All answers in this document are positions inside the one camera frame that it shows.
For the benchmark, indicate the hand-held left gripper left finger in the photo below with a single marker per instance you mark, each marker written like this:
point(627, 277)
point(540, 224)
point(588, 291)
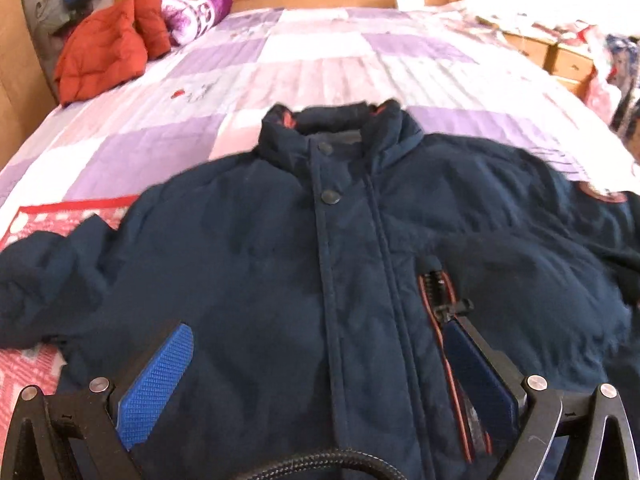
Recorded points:
point(155, 385)

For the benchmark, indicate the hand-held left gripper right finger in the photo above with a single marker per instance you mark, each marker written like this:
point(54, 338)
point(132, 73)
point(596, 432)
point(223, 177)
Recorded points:
point(475, 375)

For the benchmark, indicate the navy blue padded jacket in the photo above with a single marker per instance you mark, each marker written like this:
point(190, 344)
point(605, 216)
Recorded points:
point(250, 260)

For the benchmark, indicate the red patterned mat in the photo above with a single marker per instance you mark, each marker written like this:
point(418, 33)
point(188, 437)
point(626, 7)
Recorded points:
point(45, 217)

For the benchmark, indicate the colourful cloth pile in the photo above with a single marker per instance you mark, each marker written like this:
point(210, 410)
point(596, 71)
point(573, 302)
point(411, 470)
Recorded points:
point(620, 85)

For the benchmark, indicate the wooden nightstand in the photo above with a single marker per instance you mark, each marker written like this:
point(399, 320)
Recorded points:
point(570, 62)

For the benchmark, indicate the orange-red padded jacket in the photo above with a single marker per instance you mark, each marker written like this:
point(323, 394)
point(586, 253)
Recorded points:
point(105, 45)

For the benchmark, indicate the purple checked bed quilt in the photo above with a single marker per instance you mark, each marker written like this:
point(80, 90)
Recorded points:
point(300, 60)

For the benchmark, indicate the purple floral pillow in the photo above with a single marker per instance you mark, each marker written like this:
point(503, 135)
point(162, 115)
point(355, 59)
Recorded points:
point(195, 10)

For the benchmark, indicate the grey bag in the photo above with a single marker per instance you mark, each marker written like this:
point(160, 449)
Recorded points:
point(52, 10)

